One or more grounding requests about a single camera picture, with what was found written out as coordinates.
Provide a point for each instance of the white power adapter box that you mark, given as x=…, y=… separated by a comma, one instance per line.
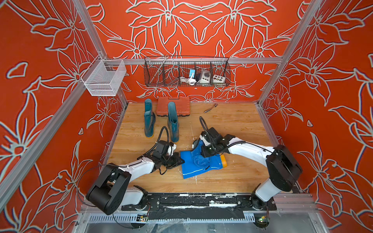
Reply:
x=204, y=77

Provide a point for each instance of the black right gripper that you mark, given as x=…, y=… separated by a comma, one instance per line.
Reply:
x=205, y=155

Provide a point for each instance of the blue white small box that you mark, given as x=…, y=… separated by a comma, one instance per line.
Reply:
x=192, y=73

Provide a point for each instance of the black wire wall basket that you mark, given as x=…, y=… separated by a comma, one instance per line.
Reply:
x=173, y=70

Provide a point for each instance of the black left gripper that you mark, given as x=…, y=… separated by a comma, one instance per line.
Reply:
x=176, y=157

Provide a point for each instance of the blue rubber boot orange sole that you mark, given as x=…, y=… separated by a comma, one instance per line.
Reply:
x=188, y=171

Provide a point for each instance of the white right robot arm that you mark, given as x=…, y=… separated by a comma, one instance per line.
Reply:
x=283, y=168

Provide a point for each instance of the white socket box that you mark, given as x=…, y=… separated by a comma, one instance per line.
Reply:
x=218, y=80

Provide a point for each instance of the clear plastic wall bin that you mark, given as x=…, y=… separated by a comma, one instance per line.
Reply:
x=99, y=81

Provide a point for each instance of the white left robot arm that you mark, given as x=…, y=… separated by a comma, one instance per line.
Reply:
x=111, y=190

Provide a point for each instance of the teal rubber boot orange sole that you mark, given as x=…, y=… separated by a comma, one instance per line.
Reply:
x=149, y=118

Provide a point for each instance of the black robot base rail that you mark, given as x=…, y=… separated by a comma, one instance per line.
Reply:
x=201, y=207

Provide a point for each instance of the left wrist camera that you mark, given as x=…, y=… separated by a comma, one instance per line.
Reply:
x=164, y=149

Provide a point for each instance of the blue microfiber cloth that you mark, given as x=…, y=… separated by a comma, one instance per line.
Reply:
x=198, y=161

